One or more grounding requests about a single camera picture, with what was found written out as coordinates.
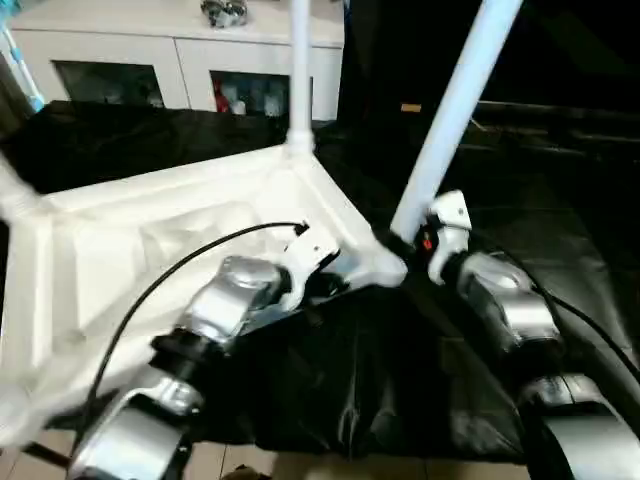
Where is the white plastic table leg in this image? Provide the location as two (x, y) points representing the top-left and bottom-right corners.
(388, 0), (524, 247)
(0, 160), (43, 225)
(286, 0), (317, 157)

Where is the white plastic table top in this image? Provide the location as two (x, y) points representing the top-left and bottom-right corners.
(0, 143), (409, 446)

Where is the black mat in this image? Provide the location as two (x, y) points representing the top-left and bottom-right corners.
(0, 100), (640, 463)

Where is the grey robot foot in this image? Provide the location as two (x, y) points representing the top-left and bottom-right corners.
(220, 465), (273, 480)

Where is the grey object on cabinet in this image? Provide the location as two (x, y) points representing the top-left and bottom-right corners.
(201, 0), (249, 28)

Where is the white cabinet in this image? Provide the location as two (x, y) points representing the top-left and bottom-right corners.
(0, 0), (346, 119)

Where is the light blue plastic pack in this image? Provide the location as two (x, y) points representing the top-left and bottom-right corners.
(0, 0), (45, 113)

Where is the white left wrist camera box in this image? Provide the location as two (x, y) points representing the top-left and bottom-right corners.
(276, 224), (342, 311)

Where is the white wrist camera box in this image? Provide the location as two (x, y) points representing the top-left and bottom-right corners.
(276, 224), (342, 311)
(424, 192), (473, 285)

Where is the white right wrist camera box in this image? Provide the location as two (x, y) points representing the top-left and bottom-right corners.
(424, 192), (473, 285)

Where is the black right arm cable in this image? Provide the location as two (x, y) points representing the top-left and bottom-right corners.
(432, 228), (640, 383)

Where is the black folding table frame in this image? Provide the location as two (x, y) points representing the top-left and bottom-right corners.
(0, 435), (73, 471)

